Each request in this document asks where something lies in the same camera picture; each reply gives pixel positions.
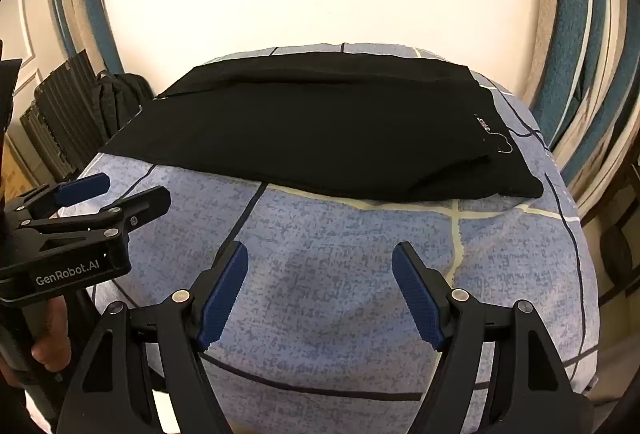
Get brown cardboard box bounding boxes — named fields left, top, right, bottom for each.
left=0, top=129, right=46, bottom=205

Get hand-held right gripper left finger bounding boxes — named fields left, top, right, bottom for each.
left=57, top=241, right=249, bottom=434

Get person's left hand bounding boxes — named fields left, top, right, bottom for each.
left=30, top=298, right=72, bottom=373

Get black backpack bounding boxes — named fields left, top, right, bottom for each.
left=95, top=70, right=153, bottom=140

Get black pants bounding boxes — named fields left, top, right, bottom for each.
left=97, top=52, right=545, bottom=203

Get blue checked bed sheet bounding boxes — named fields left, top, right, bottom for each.
left=25, top=42, right=601, bottom=434

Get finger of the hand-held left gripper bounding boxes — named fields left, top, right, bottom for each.
left=5, top=173, right=112, bottom=227
left=20, top=187, right=172, bottom=246

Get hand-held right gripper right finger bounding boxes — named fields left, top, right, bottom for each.
left=391, top=241, right=596, bottom=434

